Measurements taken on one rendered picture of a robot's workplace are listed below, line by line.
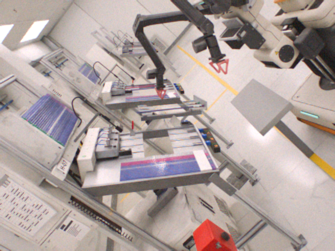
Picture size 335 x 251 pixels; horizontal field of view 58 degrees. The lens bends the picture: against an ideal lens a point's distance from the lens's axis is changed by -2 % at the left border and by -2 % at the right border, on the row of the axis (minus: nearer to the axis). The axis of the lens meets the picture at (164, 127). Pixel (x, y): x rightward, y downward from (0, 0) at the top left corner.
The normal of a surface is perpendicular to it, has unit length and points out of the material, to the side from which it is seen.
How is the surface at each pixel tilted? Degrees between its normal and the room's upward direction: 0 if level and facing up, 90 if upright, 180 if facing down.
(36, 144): 90
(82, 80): 90
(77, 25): 90
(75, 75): 90
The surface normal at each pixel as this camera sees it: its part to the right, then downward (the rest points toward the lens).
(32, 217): 0.15, 0.41
